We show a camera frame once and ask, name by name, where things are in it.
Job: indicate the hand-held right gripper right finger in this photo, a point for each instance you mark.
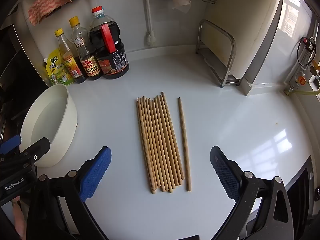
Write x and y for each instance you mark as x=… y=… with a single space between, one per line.
x=222 y=172

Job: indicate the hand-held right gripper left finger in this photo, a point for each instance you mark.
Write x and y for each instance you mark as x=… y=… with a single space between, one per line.
x=96 y=172

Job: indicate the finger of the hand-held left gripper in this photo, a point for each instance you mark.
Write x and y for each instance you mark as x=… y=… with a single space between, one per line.
x=37 y=147
x=10 y=145

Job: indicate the white oval basin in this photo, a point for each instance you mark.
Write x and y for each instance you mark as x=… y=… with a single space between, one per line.
x=62 y=120

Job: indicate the wooden chopstick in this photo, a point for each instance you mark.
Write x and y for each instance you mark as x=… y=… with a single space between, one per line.
x=184 y=142

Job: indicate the bundle of wooden chopsticks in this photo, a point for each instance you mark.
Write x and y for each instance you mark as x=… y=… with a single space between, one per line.
x=160 y=142

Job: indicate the person's left hand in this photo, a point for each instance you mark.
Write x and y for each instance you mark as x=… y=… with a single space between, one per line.
x=19 y=220

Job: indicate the yellow green seasoning pouch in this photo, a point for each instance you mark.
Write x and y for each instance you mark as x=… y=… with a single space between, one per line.
x=56 y=72

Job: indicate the black appliance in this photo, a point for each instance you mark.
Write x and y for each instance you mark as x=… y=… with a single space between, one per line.
x=20 y=67

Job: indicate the dark ribbed panel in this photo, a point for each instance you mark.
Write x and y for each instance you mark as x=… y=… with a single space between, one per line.
x=300 y=187

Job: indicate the slim yellow-capped vinegar bottle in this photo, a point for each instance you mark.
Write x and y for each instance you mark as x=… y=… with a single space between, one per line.
x=72 y=67

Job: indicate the yellow-capped soy sauce bottle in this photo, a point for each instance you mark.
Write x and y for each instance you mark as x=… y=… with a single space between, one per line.
x=90 y=67

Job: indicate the large red-capped soy sauce bottle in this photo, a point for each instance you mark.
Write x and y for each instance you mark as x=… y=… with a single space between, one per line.
x=115 y=62

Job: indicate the metal board rack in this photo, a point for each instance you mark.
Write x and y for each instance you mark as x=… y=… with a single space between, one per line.
x=232 y=55

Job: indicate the grey gas valve orange knob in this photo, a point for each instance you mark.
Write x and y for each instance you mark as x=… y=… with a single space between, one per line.
x=302 y=80

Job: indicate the large cream cutting board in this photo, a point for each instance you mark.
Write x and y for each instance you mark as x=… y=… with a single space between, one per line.
x=250 y=30

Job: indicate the pink striped cloth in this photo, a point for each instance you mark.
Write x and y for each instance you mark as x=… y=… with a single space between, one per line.
x=53 y=0

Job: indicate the white dish brush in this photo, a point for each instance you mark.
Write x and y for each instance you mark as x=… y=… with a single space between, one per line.
x=149 y=17

